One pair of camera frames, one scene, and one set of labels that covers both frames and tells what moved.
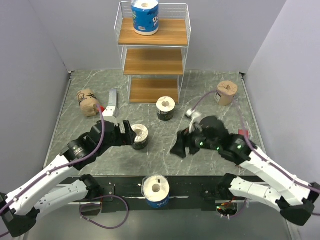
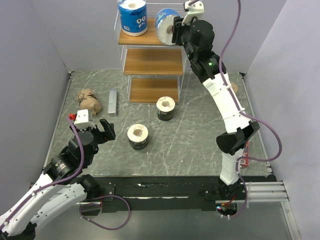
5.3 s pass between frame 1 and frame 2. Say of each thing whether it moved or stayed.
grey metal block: stayed
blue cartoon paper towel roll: moved
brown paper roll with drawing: stayed
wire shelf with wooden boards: stayed
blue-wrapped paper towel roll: moved
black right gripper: moved
